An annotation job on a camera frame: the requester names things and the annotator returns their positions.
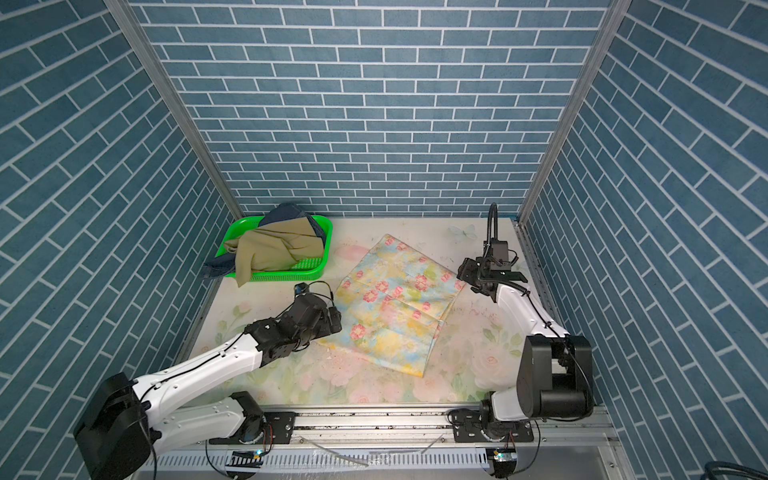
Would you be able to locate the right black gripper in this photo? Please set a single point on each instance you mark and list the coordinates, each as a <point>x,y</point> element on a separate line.
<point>467,268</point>

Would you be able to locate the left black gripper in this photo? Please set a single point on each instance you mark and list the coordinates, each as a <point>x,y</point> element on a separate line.
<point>329,326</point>

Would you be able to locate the green plastic basket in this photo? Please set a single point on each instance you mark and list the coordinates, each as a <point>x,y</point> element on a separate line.
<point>305,270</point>

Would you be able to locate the floral pastel skirt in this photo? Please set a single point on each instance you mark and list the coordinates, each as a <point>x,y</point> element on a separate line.
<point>393,304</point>

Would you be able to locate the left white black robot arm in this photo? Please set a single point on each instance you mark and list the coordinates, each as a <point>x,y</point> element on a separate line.
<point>128,422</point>

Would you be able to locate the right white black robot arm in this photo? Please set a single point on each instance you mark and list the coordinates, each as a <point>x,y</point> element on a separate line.
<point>554,380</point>

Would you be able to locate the olive khaki skirt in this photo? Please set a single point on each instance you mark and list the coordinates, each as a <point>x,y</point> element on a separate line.
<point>278,246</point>

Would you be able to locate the dark navy skirt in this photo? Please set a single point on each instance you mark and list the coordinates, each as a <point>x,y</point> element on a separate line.
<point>225,264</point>

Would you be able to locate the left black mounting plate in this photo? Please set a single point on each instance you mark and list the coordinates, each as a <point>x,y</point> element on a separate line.
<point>282,427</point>

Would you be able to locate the black mounting plate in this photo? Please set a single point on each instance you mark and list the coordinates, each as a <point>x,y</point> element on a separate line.
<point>282,427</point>
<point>470,425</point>

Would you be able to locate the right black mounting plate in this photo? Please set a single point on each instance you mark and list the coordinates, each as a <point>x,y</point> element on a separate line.
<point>470,425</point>

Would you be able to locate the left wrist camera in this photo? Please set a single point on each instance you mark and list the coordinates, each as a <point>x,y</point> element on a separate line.
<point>302,289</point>

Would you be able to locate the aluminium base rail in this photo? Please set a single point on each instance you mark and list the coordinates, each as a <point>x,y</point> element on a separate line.
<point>395,428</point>

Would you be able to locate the white slotted cable duct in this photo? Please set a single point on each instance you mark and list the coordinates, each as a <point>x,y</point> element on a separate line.
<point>316,460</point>

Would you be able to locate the right aluminium corner post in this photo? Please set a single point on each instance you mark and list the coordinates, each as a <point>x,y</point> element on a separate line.
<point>596,55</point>

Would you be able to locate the aluminium corner post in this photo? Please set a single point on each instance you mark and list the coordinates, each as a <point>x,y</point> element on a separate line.
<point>596,55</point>
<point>141,45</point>

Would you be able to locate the left aluminium corner post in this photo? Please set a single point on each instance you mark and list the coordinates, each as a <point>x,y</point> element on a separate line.
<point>141,45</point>

